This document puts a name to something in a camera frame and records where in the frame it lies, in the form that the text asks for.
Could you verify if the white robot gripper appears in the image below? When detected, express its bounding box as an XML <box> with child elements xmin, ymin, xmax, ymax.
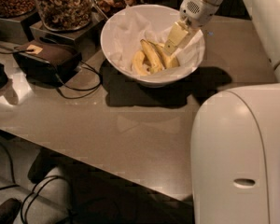
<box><xmin>164</xmin><ymin>0</ymin><xmax>218</xmax><ymax>54</ymax></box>

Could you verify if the yellow banana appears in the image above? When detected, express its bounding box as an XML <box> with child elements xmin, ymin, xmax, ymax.
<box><xmin>140</xmin><ymin>39</ymin><xmax>163</xmax><ymax>74</ymax></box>
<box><xmin>132</xmin><ymin>50</ymin><xmax>150</xmax><ymax>76</ymax></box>
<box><xmin>152</xmin><ymin>43</ymin><xmax>179</xmax><ymax>69</ymax></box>

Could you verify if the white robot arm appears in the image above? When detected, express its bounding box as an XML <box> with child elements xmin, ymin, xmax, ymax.
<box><xmin>180</xmin><ymin>0</ymin><xmax>280</xmax><ymax>224</ymax></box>

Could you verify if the white ceramic bowl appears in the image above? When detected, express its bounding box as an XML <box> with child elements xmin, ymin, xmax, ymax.
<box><xmin>100</xmin><ymin>4</ymin><xmax>206</xmax><ymax>89</ymax></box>

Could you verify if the white paper bowl liner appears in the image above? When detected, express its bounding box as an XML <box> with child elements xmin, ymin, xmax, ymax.
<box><xmin>106</xmin><ymin>6</ymin><xmax>204</xmax><ymax>79</ymax></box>

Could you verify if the middle steel jar stand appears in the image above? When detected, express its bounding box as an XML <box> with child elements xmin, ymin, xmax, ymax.
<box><xmin>30</xmin><ymin>12</ymin><xmax>105</xmax><ymax>60</ymax></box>

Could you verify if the steel jar stand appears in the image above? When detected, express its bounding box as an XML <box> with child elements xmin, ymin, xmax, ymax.
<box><xmin>0</xmin><ymin>10</ymin><xmax>40</xmax><ymax>44</ymax></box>
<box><xmin>30</xmin><ymin>12</ymin><xmax>105</xmax><ymax>60</ymax></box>

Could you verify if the glass jar of mixed nuts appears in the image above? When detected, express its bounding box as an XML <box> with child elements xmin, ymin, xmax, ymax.
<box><xmin>35</xmin><ymin>0</ymin><xmax>91</xmax><ymax>32</ymax></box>

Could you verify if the dark brown box device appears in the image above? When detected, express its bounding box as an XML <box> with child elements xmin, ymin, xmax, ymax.
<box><xmin>13</xmin><ymin>40</ymin><xmax>82</xmax><ymax>87</ymax></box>

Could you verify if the left steel jar stand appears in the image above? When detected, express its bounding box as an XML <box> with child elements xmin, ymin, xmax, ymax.
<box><xmin>0</xmin><ymin>10</ymin><xmax>40</xmax><ymax>44</ymax></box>

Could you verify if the dark shoe on floor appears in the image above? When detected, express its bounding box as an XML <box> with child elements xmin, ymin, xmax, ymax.
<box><xmin>0</xmin><ymin>198</ymin><xmax>21</xmax><ymax>224</ymax></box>

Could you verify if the black cable on table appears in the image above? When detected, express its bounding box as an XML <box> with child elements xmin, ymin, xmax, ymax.
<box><xmin>0</xmin><ymin>38</ymin><xmax>103</xmax><ymax>100</ymax></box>

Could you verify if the black floor cable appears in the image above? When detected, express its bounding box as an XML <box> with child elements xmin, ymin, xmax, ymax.
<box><xmin>0</xmin><ymin>137</ymin><xmax>122</xmax><ymax>224</ymax></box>

